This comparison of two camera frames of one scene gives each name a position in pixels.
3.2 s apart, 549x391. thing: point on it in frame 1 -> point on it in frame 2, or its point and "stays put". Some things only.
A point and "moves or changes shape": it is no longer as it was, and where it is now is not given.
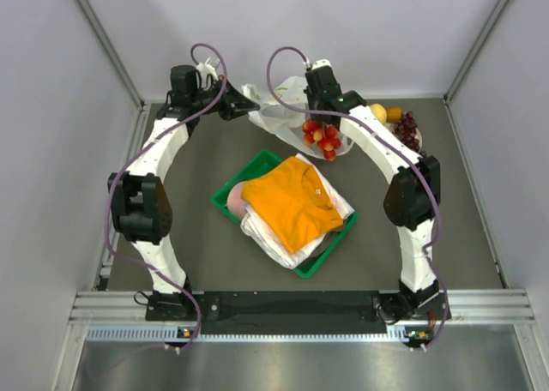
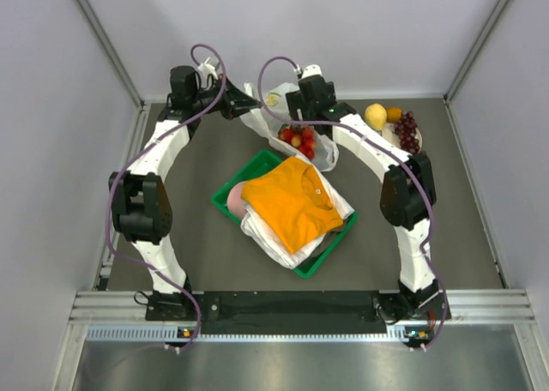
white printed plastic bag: [283, 108] moves or changes shape
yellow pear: [379, 112] stays put
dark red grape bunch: [406, 130] stays put
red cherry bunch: [324, 136] -> [301, 137]
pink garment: [235, 203] stays put
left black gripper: [240, 105] stays put
